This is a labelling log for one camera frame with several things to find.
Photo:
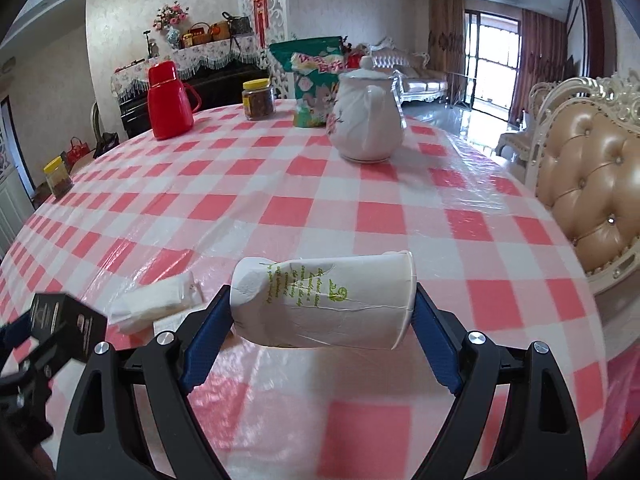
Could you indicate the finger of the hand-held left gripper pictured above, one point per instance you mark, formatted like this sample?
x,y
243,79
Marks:
x,y
55,360
15,330

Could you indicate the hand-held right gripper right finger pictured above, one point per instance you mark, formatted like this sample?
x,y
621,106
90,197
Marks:
x,y
431,342

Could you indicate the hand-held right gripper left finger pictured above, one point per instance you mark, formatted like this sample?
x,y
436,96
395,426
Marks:
x,y
206,332

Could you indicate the small black box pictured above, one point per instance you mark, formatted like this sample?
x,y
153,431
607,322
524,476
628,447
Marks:
x,y
70,327

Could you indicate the crushed white paper cup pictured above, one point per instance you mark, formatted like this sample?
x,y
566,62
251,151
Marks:
x,y
325,300

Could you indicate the white tissue packet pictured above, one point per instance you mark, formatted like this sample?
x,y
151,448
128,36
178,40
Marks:
x,y
155,300

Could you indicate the red checkered tablecloth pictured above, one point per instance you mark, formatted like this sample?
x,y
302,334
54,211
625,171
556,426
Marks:
x,y
250,210

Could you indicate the white panel door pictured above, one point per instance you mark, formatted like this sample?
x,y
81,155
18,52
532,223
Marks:
x,y
12,185

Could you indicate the glass jar yellow lid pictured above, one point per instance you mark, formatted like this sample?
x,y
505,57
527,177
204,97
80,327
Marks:
x,y
258,102
59,180

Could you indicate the red handbag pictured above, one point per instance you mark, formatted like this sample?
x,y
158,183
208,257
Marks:
x,y
78,152

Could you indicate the black handbag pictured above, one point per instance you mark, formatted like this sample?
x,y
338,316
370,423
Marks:
x,y
105,145

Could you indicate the red thermos jug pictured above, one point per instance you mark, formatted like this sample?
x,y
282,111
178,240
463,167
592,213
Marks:
x,y
167,105

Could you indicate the white floral teapot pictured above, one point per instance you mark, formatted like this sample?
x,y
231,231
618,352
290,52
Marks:
x,y
365,120

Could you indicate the black piano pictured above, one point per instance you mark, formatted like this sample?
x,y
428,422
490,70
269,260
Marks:
x,y
220,85

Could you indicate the silver ornate sofa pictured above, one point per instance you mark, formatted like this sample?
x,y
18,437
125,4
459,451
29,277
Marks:
x,y
415,75

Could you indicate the green snack bag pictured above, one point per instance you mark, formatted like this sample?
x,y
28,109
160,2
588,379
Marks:
x,y
312,85

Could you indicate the floral lace piano cover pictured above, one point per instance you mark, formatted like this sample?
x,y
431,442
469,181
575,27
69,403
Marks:
x,y
210,55

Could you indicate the balcony glass door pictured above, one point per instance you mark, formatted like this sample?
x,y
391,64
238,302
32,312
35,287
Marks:
x,y
492,60

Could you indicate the red decorative item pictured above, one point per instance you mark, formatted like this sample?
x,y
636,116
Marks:
x,y
356,55

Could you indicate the woven basket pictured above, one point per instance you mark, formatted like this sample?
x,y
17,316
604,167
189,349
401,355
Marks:
x,y
197,35

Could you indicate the brown curtain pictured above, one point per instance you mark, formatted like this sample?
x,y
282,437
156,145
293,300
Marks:
x,y
445,45
540,60

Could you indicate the orange gift box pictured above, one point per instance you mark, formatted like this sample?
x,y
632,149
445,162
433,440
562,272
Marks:
x,y
219,30

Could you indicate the grey handbag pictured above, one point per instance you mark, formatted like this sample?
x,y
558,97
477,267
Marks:
x,y
241,24

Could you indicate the pink flowers in vase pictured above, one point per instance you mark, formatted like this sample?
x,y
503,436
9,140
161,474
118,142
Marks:
x,y
171,20

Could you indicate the dark wooden door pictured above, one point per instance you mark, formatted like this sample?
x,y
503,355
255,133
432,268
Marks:
x,y
590,20

